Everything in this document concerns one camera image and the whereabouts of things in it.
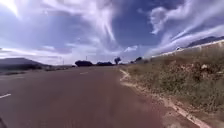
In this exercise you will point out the distant hill behind wall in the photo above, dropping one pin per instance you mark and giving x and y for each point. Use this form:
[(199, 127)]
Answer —
[(205, 40)]

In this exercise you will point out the reddish grey asphalt road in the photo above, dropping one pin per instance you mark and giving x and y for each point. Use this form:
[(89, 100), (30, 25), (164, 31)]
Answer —
[(80, 100)]

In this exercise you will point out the low dark scrub strip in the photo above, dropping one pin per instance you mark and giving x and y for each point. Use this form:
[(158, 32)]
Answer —
[(20, 70)]

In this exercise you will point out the pale road edge line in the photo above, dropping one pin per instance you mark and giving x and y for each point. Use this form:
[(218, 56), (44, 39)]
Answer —
[(173, 107)]

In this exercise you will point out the white dashed road line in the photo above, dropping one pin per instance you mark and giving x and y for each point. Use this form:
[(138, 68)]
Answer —
[(4, 96)]

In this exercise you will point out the distant dark hill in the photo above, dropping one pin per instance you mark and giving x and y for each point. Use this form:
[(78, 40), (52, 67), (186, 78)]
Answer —
[(18, 62)]

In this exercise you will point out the dry grass embankment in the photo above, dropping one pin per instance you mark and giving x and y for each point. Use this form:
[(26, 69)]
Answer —
[(180, 80)]

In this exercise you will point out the single dark tree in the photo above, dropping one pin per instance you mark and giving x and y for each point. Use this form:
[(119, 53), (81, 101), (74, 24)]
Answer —
[(117, 60)]

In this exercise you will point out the dark clump of trees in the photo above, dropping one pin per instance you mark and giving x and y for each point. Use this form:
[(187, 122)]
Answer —
[(89, 63)]

